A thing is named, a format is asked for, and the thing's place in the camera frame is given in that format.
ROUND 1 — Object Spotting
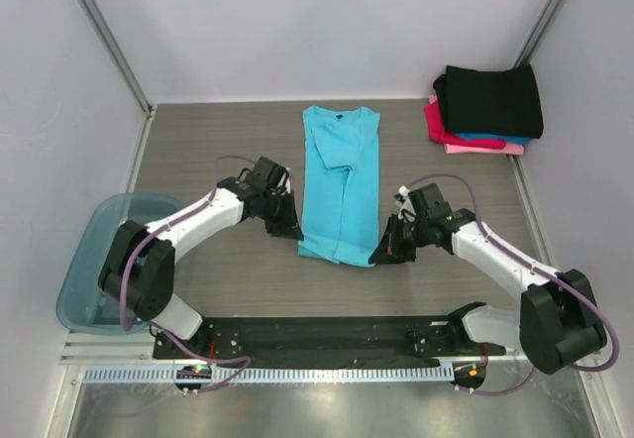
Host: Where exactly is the pink folded t shirt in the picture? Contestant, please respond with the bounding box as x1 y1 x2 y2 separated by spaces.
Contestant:
424 95 524 156

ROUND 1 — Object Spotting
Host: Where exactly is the purple cable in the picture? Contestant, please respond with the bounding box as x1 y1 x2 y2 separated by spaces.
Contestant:
118 154 252 393
400 173 620 397

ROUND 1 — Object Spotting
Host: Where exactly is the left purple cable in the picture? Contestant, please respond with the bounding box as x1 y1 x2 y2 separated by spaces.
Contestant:
118 154 252 393

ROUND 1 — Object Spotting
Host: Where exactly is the white slotted cable duct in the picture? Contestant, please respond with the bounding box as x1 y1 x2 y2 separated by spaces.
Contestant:
82 363 455 385

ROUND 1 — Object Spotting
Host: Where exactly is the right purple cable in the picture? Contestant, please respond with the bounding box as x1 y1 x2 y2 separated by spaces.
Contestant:
400 173 620 397

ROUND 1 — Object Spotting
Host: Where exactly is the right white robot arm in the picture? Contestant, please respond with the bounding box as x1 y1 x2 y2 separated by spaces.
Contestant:
369 183 608 375

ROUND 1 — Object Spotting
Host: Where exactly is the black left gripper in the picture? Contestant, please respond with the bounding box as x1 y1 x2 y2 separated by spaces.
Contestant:
260 189 303 241

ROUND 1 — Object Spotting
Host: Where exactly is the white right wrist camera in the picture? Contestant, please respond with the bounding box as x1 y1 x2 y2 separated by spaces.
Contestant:
395 185 417 221

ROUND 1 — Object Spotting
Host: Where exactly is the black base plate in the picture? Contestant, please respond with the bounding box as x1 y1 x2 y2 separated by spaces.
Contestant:
153 316 506 392

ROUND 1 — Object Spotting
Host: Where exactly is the cyan t shirt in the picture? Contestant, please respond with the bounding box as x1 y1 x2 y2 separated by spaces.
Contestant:
298 106 380 268

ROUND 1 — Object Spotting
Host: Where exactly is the aluminium corner post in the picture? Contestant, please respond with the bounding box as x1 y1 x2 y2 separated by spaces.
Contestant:
513 0 566 67
77 0 154 118

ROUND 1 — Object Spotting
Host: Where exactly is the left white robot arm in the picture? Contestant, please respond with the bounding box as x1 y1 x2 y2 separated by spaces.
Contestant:
98 157 303 359

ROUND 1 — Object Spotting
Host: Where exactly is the magenta folded t shirt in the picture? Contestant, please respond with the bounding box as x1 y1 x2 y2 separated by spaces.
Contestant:
422 100 507 155

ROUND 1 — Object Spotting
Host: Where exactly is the right aluminium corner post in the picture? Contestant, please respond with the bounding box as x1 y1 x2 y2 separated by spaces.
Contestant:
513 0 566 67

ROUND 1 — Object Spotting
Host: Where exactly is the blue transparent plastic bin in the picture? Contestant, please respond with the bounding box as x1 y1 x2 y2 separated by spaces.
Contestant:
56 193 183 336

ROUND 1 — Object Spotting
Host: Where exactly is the black folded t shirt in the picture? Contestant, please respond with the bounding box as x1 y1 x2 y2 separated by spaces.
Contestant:
433 64 544 140

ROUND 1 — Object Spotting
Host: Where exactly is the aluminium frame rail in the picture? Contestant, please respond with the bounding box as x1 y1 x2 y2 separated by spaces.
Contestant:
59 318 603 366

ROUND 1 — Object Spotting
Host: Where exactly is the left aluminium corner post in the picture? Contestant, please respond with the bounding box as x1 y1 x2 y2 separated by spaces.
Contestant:
77 0 154 118

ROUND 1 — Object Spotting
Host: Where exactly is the blue folded t shirt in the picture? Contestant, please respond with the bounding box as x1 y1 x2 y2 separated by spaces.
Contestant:
456 133 531 146

